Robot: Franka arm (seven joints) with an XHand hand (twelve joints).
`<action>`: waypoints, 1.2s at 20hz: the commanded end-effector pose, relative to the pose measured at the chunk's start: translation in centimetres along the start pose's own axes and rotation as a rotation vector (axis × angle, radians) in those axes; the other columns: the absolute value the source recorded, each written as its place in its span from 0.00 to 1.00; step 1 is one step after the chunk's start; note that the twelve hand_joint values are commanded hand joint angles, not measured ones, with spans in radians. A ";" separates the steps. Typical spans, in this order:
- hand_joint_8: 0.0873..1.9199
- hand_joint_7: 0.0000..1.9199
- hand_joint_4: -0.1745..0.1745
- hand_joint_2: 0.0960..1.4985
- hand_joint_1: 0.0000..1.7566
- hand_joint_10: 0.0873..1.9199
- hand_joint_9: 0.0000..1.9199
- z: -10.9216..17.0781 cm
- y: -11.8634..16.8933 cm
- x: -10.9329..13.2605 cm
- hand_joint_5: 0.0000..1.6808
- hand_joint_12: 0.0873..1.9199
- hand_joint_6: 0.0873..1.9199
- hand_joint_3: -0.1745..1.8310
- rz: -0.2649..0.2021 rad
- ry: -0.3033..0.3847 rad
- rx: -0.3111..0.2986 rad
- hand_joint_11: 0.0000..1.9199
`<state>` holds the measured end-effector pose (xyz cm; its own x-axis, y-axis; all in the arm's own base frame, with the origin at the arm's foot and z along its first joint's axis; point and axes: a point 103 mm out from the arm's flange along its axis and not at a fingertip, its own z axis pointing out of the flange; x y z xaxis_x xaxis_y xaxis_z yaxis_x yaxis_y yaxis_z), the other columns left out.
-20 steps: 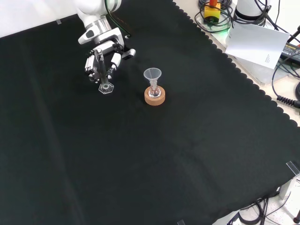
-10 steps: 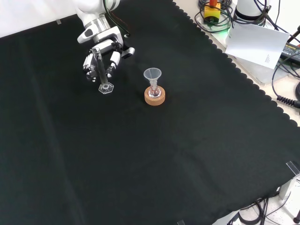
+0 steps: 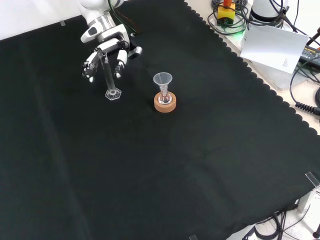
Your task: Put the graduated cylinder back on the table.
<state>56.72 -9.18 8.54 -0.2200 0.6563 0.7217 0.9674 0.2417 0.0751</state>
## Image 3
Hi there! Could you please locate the black tripod leg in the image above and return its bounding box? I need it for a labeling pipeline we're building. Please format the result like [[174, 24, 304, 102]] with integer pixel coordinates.
[[305, 23, 320, 47]]

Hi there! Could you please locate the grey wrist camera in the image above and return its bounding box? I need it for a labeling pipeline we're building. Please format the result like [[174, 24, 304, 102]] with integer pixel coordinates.
[[127, 45, 144, 60]]

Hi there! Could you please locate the black cable bundle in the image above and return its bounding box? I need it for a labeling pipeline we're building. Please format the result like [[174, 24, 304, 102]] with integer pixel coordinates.
[[241, 204, 312, 240]]

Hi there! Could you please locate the cork ring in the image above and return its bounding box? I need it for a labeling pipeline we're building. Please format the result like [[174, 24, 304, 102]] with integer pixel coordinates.
[[153, 91, 178, 114]]

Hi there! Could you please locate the clear round-bottom flask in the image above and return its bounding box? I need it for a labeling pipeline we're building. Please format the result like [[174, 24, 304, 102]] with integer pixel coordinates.
[[158, 90, 173, 106]]

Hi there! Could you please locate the green and orange arm cable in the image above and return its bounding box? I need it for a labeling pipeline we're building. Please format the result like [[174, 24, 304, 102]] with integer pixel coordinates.
[[107, 0, 139, 37]]

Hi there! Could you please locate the yellow stop button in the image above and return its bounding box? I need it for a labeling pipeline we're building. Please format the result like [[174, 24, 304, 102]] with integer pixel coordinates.
[[216, 0, 237, 27]]

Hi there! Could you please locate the black coiled cable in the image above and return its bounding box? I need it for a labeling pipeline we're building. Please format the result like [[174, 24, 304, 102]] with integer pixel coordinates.
[[289, 62, 320, 115]]

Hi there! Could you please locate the clear glass graduated cylinder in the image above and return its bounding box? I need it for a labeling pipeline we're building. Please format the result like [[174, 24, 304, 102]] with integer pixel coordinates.
[[97, 48, 123, 101]]

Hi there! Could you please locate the black cloth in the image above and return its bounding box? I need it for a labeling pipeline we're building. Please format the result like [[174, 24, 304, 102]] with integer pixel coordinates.
[[0, 0, 320, 240]]

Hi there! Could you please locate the clear plastic funnel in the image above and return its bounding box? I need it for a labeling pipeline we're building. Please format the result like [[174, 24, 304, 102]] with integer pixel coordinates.
[[152, 71, 173, 94]]

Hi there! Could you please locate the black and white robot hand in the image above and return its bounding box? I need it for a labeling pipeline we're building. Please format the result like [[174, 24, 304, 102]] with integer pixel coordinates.
[[80, 23, 132, 84]]

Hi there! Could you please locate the black power adapter yellow label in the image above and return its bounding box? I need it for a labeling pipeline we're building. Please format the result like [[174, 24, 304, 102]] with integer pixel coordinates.
[[298, 45, 320, 66]]

